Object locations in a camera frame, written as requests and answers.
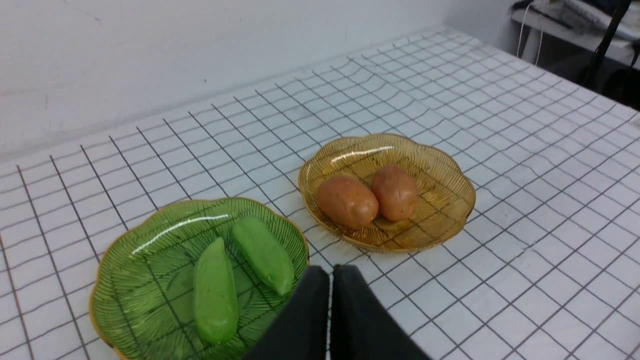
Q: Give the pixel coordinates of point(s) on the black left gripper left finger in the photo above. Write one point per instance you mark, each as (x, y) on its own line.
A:
(299, 332)

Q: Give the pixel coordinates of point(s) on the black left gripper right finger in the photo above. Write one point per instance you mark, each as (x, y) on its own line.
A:
(360, 326)

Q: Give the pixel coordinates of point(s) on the green cucumber toy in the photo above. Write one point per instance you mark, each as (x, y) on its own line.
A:
(215, 301)
(266, 255)

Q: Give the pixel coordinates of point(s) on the brown potato toy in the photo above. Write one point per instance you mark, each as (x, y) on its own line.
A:
(347, 201)
(396, 192)

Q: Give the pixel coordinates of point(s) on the amber glass plate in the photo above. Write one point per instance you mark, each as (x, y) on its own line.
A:
(446, 197)

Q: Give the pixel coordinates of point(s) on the green glass plate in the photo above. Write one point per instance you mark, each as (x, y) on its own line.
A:
(142, 301)

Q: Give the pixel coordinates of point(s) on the white grid tablecloth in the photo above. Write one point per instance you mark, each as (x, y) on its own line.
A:
(547, 267)

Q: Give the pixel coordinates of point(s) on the white background desk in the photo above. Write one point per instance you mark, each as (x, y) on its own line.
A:
(574, 22)

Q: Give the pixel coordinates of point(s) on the black background stand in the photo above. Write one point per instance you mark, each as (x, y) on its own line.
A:
(599, 53)

